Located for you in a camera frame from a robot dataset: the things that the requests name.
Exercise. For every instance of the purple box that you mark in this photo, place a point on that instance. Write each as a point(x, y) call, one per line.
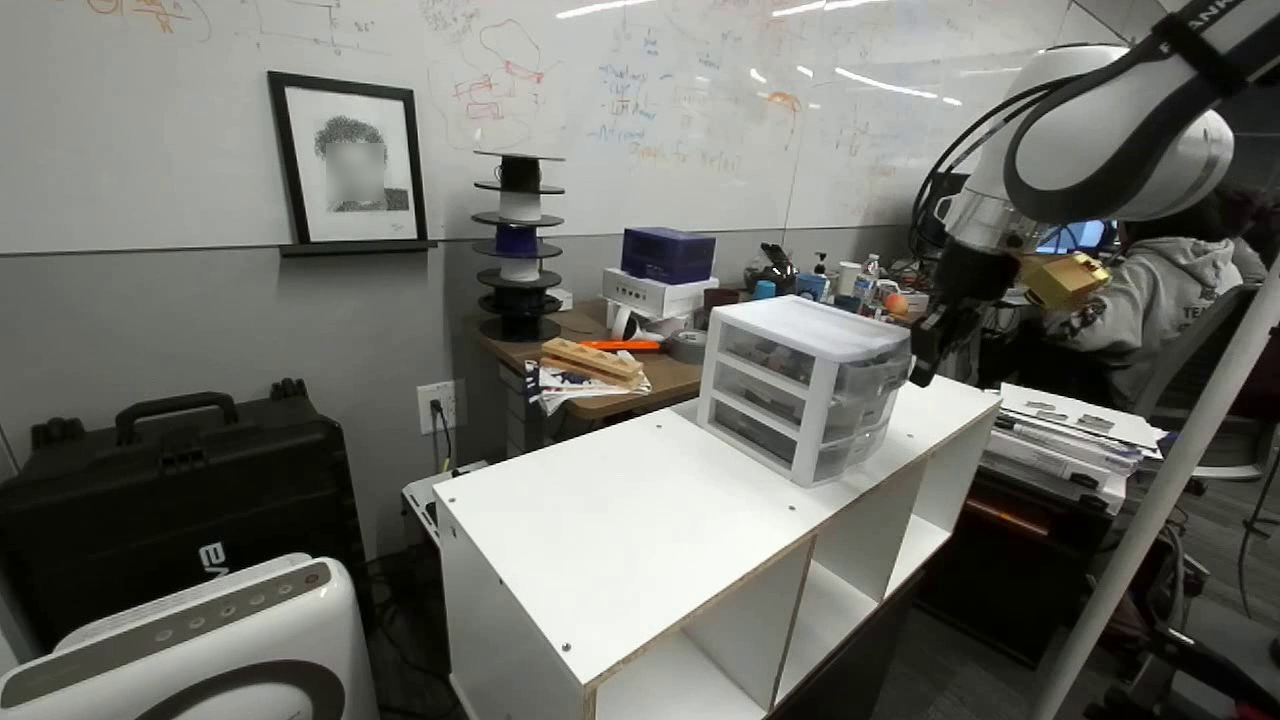
point(665, 255)

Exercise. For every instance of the brown wooden desk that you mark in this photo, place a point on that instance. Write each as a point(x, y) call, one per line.
point(665, 381)

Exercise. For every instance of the white air purifier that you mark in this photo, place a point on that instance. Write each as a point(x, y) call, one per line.
point(201, 643)

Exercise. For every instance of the orange utility knife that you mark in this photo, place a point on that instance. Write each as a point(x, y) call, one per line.
point(627, 344)

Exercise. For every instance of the stack of filament spools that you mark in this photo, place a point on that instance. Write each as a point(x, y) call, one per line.
point(523, 242)

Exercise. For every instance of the yellow taped wrist camera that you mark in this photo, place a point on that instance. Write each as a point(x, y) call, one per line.
point(1064, 282)

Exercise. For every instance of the white shelf cabinet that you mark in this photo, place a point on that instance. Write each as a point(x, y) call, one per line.
point(627, 533)

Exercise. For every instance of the white wall outlet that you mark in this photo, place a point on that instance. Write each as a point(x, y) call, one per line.
point(438, 406)

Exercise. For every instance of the wall whiteboard with writing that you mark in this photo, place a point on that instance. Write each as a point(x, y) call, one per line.
point(603, 93)

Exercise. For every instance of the white plastic drawer unit frame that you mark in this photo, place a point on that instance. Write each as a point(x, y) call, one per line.
point(814, 320)

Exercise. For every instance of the stack of white papers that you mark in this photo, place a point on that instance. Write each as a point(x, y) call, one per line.
point(1064, 440)

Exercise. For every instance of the clear drawer with clutter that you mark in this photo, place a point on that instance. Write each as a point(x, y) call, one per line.
point(760, 351)

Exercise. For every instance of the seated person in grey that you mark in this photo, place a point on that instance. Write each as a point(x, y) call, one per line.
point(1173, 287)

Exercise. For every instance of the clear plastic drawer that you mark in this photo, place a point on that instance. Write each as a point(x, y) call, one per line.
point(757, 393)
point(752, 433)

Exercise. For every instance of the black hard carrying case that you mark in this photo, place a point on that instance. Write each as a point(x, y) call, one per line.
point(172, 507)

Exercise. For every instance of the lit computer monitor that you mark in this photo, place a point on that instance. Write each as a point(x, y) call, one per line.
point(1073, 238)

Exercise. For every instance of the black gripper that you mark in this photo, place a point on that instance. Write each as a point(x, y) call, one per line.
point(977, 282)

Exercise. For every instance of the white cardboard box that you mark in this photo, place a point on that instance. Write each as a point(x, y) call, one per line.
point(655, 299)

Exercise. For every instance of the loose printed papers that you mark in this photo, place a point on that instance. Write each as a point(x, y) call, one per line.
point(573, 389)

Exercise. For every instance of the black framed portrait picture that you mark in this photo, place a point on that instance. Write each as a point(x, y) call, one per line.
point(350, 160)

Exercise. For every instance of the white slanted pole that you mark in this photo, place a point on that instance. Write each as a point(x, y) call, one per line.
point(1163, 492)

